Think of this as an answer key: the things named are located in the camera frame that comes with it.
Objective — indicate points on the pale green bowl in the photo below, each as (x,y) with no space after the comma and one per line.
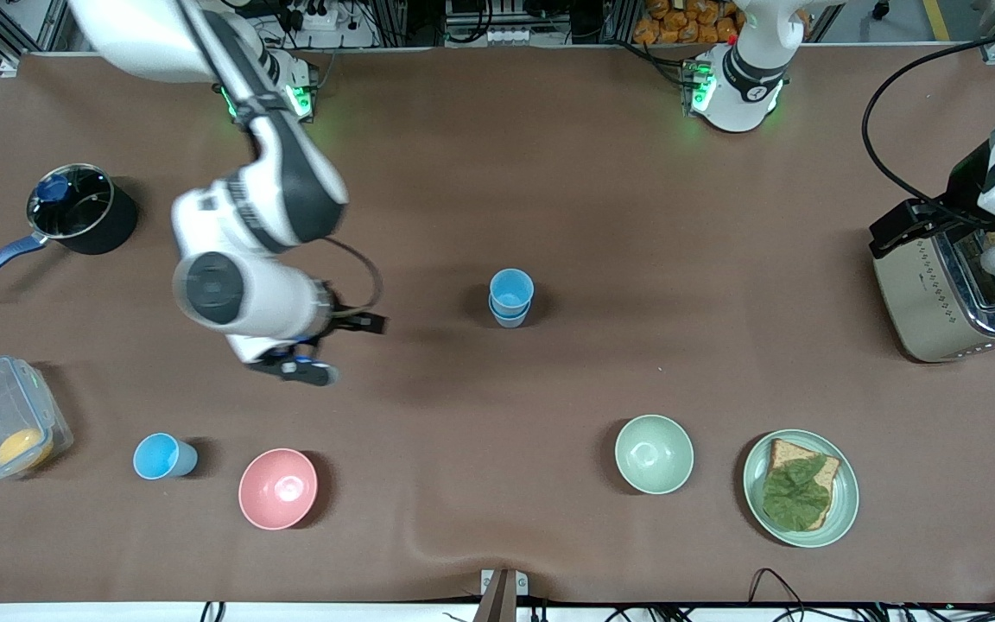
(655,454)

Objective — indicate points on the blue plastic cup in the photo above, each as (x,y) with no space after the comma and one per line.
(510,320)
(511,289)
(159,456)

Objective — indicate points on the small blue object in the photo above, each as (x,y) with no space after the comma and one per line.
(53,187)

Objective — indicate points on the pink bowl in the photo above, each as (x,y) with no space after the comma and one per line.
(277,488)

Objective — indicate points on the beige chrome toaster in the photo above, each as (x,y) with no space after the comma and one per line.
(916,302)

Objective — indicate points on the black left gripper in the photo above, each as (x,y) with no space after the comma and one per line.
(969,181)

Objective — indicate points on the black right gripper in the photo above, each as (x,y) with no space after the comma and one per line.
(335,312)

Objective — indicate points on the orange round food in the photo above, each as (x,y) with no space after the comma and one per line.
(22,449)

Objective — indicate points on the brown table cloth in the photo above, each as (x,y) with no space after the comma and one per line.
(497,173)

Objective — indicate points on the white power strip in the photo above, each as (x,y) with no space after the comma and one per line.
(316,15)
(508,36)

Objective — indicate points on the bag of orange snacks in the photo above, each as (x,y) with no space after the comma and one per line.
(679,22)

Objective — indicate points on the metal table clamp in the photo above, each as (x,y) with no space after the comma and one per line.
(497,596)

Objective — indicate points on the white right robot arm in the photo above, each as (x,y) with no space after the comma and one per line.
(282,190)

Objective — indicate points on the brown bread slice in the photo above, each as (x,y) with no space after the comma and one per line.
(787,451)

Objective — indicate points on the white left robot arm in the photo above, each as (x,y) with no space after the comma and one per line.
(744,78)

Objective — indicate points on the pale green plate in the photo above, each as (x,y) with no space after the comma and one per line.
(843,501)

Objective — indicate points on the green lettuce leaf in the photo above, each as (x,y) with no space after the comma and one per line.
(795,497)

